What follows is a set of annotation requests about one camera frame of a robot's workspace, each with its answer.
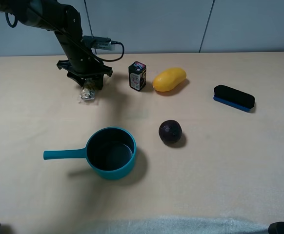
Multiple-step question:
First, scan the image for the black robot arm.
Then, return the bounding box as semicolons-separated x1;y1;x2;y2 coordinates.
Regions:
0;0;113;90

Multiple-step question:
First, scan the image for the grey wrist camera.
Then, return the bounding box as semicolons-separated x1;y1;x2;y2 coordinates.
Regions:
82;36;116;51

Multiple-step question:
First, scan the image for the black corner block right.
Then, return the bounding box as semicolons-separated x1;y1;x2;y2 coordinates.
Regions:
268;222;284;234

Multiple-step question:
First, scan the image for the grey cloth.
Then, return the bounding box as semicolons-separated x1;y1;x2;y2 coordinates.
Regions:
79;216;268;234

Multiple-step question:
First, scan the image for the dark purple round fruit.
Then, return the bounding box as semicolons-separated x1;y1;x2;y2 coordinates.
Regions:
159;120;183;144

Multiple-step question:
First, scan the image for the black camera cable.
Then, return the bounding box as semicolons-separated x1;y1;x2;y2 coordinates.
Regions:
5;12;124;62

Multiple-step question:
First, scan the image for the yellow mango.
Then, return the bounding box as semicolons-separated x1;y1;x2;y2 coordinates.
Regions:
152;68;186;92

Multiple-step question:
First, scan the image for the black and blue eraser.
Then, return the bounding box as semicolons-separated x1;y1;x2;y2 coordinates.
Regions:
213;85;255;112

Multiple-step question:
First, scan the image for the chocolate candy packet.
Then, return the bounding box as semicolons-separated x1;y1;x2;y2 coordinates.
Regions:
79;78;98;104

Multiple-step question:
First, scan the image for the small black carton box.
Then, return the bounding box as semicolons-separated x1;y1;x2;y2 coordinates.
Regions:
128;61;146;91

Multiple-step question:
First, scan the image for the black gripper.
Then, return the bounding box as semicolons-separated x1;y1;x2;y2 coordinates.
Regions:
56;56;112;90

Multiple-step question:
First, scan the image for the teal saucepan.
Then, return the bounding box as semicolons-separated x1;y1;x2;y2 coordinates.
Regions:
43;127;137;180

